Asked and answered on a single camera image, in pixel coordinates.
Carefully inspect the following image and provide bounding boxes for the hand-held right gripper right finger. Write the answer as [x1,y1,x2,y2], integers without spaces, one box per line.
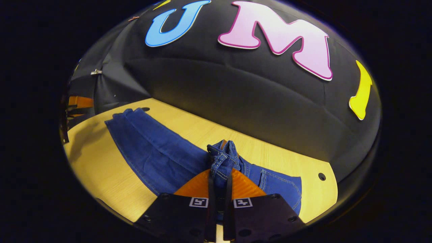
[223,168,306,243]

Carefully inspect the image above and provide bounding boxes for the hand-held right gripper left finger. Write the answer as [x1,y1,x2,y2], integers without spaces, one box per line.
[134,169,217,243]

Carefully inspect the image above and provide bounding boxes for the blue jeans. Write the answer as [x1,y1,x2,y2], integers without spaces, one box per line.
[104,108,303,217]

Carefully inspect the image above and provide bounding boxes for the black backdrop cloth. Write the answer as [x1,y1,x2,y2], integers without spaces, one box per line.
[66,0,382,183]

